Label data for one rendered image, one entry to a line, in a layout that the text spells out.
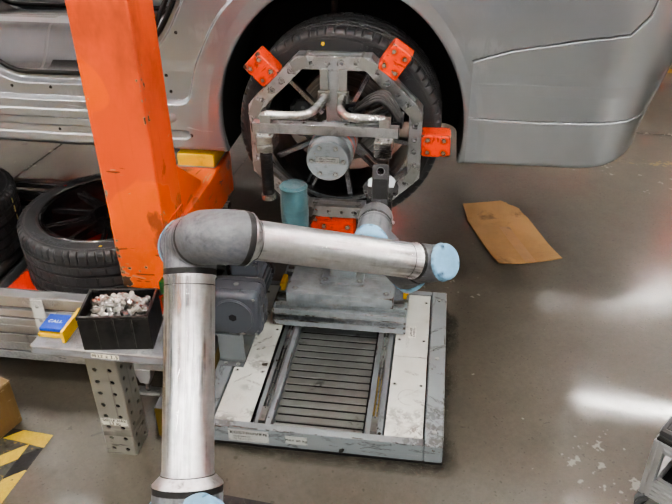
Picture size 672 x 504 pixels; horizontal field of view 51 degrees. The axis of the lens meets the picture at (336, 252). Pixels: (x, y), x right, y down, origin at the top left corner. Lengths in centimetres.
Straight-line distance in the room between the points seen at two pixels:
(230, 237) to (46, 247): 123
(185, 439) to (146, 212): 75
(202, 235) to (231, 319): 95
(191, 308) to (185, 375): 14
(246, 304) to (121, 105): 78
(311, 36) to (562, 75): 77
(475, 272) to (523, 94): 110
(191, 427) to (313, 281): 125
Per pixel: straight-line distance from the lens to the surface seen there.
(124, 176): 203
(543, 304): 304
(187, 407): 154
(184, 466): 155
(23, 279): 288
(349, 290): 263
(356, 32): 223
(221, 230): 144
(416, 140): 223
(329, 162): 212
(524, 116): 233
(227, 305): 234
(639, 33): 232
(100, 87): 195
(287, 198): 222
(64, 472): 245
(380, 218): 181
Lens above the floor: 173
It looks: 32 degrees down
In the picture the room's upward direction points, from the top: 1 degrees counter-clockwise
